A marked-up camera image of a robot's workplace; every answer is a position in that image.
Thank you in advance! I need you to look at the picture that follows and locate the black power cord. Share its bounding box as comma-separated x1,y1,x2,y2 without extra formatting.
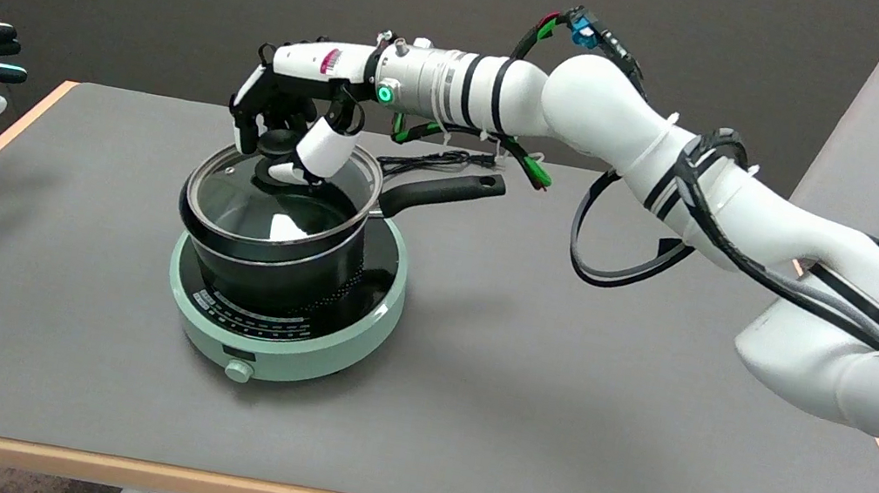
372,135,505,197

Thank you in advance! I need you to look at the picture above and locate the black soup pot with handle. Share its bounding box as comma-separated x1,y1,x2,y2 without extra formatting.
165,123,509,347

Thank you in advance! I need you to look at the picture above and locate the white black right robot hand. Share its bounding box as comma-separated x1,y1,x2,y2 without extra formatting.
220,26,385,196

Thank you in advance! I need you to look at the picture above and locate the green round induction cooker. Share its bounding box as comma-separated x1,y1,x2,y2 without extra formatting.
152,184,418,409

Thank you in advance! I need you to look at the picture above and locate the gray table mat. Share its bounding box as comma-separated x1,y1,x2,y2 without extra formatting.
0,70,879,493

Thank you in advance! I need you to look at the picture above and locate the glass pot lid black knob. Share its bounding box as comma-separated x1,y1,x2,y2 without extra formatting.
179,118,389,261

